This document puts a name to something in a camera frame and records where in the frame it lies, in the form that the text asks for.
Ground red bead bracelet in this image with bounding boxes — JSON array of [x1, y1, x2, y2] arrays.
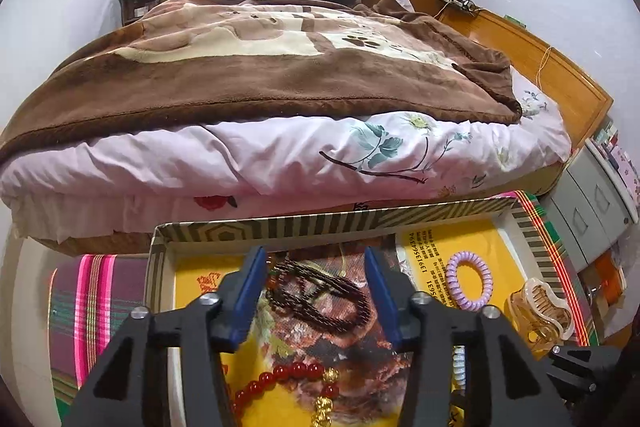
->
[[230, 359, 346, 427]]

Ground pile of paper cartons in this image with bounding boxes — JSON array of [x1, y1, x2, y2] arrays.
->
[[590, 117, 640, 208]]

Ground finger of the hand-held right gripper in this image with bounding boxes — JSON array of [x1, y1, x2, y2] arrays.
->
[[546, 343, 627, 381], [549, 369, 602, 427]]

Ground wooden bed headboard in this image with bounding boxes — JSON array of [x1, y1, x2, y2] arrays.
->
[[437, 7, 615, 198]]

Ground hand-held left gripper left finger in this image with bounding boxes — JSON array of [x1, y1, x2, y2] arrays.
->
[[60, 246, 268, 427]]

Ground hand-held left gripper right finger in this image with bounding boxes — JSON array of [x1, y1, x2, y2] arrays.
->
[[364, 247, 571, 427]]

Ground striped cardboard box tray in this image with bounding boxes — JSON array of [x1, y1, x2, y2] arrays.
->
[[145, 197, 593, 427]]

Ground cream amber hair claw clip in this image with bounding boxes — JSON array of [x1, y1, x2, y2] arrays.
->
[[504, 279, 577, 360]]

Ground pink green plaid tablecloth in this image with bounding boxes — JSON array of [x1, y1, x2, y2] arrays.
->
[[47, 189, 593, 408]]

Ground orange cardboard box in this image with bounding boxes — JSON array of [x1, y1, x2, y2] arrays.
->
[[577, 252, 628, 328]]

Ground brown paw print blanket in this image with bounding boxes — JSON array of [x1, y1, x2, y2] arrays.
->
[[0, 0, 523, 165]]

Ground grey drawer nightstand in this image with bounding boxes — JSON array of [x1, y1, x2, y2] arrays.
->
[[542, 139, 640, 273]]

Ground dark bead bracelet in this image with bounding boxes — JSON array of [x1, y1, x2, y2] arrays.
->
[[262, 259, 373, 335]]

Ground yellow cable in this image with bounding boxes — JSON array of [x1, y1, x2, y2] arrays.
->
[[535, 46, 553, 88]]

